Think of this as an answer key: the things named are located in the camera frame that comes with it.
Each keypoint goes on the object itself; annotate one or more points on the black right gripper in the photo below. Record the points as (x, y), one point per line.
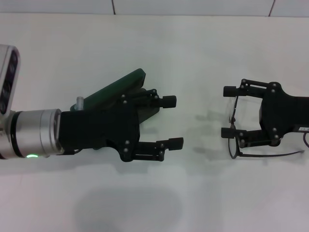
(285, 113)

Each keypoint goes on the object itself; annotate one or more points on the green glasses case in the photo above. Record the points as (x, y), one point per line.
(120, 84)

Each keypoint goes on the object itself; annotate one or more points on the silver cylindrical connector plug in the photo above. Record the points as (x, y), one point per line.
(79, 102)

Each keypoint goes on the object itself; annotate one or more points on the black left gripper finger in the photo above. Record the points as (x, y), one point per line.
(175, 143)

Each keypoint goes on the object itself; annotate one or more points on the black thin-framed glasses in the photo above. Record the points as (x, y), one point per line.
(265, 155)

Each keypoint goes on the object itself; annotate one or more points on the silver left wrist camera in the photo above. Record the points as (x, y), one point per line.
(8, 79)

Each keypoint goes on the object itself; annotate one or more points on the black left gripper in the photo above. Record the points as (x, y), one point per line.
(96, 128)

